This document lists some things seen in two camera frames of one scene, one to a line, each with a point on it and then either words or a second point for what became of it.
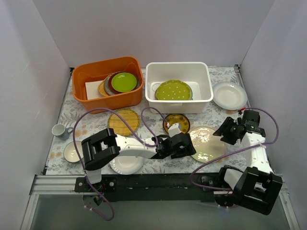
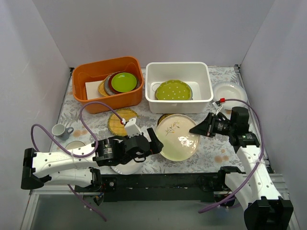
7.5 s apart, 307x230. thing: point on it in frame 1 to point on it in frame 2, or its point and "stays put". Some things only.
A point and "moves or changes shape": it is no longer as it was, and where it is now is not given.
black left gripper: [182, 145] to [148, 143]
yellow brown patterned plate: [184, 123] to [163, 115]
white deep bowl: [230, 95] stays put
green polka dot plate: [173, 90] stays put
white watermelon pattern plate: [191, 91] stays put
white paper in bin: [92, 90] stays put
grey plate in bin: [106, 86] stays put
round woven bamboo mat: [120, 127] stays put
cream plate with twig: [208, 147] moves or changes shape
